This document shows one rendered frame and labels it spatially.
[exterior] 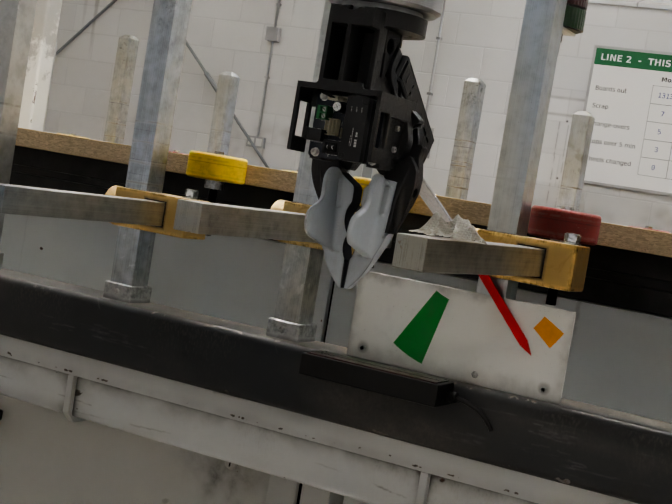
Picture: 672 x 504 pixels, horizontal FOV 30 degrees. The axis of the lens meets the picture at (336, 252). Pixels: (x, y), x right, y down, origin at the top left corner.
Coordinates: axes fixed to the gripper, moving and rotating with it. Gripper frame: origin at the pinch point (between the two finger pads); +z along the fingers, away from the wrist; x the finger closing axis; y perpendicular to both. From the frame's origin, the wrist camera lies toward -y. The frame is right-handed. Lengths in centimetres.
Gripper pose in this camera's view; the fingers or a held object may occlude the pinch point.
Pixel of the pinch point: (350, 272)
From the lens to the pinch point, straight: 98.8
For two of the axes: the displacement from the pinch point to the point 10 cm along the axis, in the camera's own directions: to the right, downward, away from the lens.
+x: 8.8, 1.7, -4.4
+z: -1.7, 9.8, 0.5
